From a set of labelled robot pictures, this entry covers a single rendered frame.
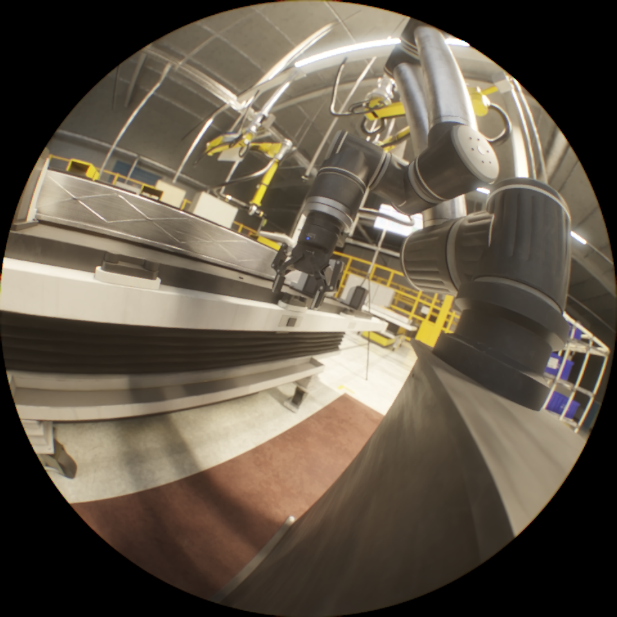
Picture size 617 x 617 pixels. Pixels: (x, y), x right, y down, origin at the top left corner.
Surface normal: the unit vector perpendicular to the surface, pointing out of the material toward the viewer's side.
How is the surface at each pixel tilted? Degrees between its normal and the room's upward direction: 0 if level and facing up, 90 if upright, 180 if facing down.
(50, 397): 0
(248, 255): 90
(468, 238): 96
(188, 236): 90
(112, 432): 0
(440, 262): 125
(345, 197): 90
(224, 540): 0
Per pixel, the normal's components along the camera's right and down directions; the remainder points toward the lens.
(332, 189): -0.19, 0.06
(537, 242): -0.68, -0.17
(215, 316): 0.76, 0.38
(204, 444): 0.36, -0.92
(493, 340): -0.86, -0.29
